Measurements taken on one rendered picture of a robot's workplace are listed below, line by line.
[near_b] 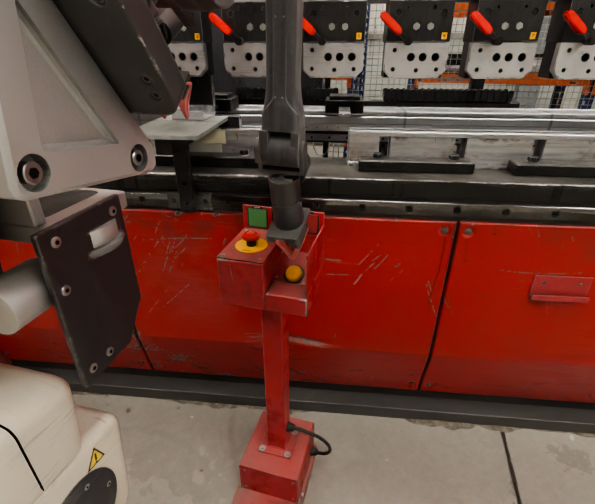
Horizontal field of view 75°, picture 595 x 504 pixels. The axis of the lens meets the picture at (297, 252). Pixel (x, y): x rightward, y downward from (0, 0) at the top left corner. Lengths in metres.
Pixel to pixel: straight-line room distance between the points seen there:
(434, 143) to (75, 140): 1.02
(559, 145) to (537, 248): 0.28
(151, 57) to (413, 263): 1.00
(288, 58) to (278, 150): 0.14
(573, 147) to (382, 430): 1.04
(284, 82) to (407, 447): 1.21
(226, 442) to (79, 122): 1.33
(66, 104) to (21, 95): 0.03
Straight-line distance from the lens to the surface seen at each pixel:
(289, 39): 0.64
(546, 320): 1.36
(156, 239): 1.21
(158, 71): 0.22
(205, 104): 1.18
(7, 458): 0.43
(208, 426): 1.52
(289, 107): 0.64
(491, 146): 1.20
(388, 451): 1.47
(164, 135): 0.94
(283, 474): 1.25
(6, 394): 0.45
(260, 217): 0.94
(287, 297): 0.83
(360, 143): 1.12
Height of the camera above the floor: 1.17
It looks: 28 degrees down
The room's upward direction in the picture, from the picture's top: straight up
